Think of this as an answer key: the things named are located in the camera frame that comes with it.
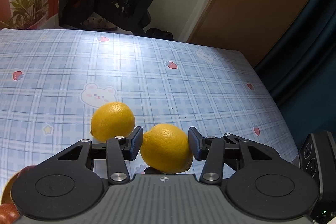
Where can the yellow lemon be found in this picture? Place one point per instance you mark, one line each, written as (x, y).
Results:
(111, 120)
(166, 148)

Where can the dark teal curtain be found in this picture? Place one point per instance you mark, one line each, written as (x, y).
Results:
(299, 71)

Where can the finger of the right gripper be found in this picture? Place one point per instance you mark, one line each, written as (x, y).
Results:
(240, 152)

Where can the brown wooden wardrobe panel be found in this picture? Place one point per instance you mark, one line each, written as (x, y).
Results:
(249, 26)

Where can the red apple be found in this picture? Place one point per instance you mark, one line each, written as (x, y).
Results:
(8, 213)

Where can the blue plaid strawberry tablecloth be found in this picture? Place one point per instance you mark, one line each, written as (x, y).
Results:
(52, 81)

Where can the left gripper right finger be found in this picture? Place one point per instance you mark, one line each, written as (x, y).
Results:
(211, 150)

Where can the cream round plate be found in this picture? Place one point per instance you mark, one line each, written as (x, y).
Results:
(6, 194)

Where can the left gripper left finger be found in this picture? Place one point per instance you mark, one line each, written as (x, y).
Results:
(119, 150)

